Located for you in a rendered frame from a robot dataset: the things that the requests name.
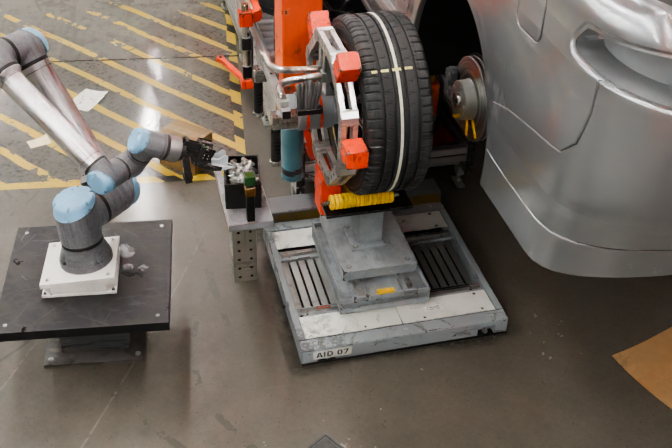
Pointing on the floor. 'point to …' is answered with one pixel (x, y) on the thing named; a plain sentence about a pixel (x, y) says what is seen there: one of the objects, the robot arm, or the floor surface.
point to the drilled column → (243, 255)
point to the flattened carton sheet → (651, 365)
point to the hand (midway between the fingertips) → (228, 167)
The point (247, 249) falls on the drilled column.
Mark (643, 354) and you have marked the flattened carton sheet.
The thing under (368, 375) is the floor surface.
